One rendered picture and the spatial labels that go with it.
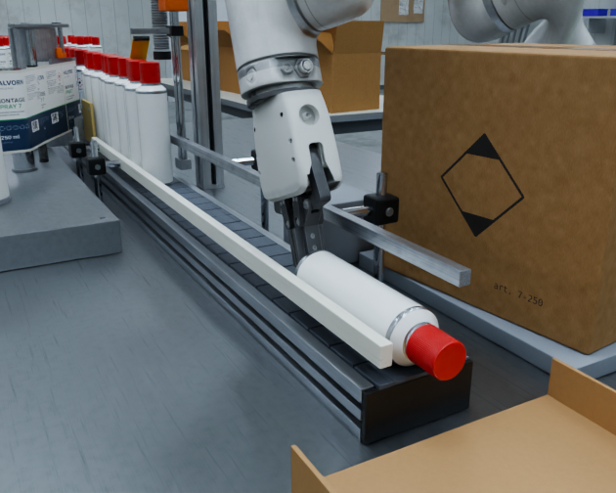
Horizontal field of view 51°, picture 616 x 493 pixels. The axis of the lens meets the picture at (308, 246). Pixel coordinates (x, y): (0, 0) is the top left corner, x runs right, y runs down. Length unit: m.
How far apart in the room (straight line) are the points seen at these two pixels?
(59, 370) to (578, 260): 0.50
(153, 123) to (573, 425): 0.80
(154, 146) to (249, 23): 0.51
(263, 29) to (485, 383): 0.39
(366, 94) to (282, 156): 2.30
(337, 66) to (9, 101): 1.75
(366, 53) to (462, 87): 2.21
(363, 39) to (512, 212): 2.25
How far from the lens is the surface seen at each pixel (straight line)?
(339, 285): 0.58
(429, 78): 0.74
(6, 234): 0.95
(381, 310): 0.53
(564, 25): 1.18
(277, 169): 0.65
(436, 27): 12.85
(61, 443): 0.57
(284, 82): 0.64
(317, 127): 0.63
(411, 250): 0.56
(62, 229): 0.95
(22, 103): 1.32
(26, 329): 0.77
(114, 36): 10.15
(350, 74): 2.86
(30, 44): 1.56
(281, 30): 0.65
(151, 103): 1.11
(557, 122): 0.64
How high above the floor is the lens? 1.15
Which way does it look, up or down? 19 degrees down
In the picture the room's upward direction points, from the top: straight up
